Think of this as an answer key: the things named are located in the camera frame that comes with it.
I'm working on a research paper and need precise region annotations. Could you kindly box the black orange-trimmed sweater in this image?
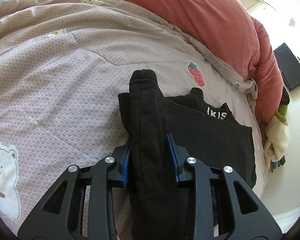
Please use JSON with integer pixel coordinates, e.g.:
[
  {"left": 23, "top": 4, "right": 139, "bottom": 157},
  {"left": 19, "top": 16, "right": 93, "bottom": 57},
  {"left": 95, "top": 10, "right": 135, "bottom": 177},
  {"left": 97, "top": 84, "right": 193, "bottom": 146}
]
[{"left": 119, "top": 70, "right": 257, "bottom": 239}]

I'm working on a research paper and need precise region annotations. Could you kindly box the cream and green plush pile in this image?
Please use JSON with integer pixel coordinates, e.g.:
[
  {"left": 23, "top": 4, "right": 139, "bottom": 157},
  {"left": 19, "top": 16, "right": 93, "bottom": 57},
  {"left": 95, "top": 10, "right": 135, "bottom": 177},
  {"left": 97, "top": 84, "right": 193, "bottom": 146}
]
[{"left": 264, "top": 87, "right": 290, "bottom": 173}]

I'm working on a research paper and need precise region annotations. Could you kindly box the strawberry print beige duvet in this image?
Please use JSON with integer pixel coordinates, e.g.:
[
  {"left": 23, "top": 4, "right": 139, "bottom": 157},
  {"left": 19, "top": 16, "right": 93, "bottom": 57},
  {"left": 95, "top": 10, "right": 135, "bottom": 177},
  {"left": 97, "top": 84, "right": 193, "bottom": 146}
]
[{"left": 0, "top": 0, "right": 267, "bottom": 233}]

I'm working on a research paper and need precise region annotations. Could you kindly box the pink rolled comforter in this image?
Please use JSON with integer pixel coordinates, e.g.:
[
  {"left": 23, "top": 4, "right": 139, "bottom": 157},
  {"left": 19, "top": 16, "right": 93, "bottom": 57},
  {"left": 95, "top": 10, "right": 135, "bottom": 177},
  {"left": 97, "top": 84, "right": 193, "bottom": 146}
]
[{"left": 125, "top": 0, "right": 283, "bottom": 123}]

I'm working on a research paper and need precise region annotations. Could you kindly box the black wall television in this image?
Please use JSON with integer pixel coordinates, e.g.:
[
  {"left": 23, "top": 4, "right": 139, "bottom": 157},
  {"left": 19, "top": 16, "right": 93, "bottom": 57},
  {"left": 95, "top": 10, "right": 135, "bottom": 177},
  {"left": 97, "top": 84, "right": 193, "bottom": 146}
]
[{"left": 274, "top": 43, "right": 300, "bottom": 92}]

